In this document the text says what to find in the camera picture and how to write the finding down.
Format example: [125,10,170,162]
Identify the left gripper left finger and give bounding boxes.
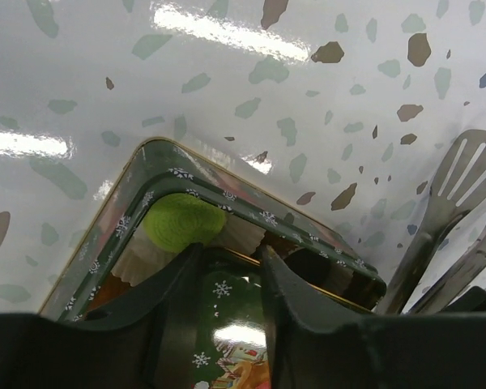
[0,243,203,388]

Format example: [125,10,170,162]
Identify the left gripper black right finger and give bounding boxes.
[260,246,486,388]

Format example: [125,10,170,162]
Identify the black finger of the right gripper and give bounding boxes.
[441,286,486,314]

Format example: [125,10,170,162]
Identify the black round cookie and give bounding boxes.
[284,248,331,288]

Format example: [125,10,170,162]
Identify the gold tin lid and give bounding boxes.
[153,246,373,389]

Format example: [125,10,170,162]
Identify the metal tongs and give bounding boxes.
[376,129,486,314]

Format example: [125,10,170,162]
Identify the green round cookie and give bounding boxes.
[142,193,226,252]

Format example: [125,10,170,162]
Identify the gold cookie tin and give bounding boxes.
[41,139,386,320]

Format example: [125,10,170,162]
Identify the white paper cup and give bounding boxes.
[209,214,266,256]
[111,231,180,287]

